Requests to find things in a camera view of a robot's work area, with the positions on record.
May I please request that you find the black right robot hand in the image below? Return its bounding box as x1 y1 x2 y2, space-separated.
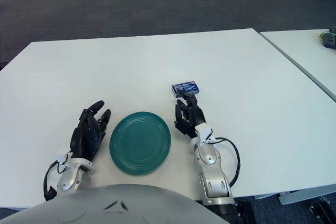
173 92 208 138

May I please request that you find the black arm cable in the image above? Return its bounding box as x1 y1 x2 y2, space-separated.
43 159 67 201
209 136 241 188

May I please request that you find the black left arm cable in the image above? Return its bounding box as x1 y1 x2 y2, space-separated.
43 159 67 201

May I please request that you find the teal green round plate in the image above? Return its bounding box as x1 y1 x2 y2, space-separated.
109 111 173 176

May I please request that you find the grey yellow device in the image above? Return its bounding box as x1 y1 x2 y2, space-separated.
319 26 336 49

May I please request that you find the grey robot torso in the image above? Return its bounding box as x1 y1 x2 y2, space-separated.
0 184 229 224

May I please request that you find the blue gum pack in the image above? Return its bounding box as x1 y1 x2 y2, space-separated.
172 82 200 98

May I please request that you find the grey table frame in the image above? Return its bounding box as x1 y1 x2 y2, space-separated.
278 189 336 206

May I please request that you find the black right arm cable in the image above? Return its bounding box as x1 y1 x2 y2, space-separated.
209 136 241 188

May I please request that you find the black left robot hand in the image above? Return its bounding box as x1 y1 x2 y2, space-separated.
70 100 112 162

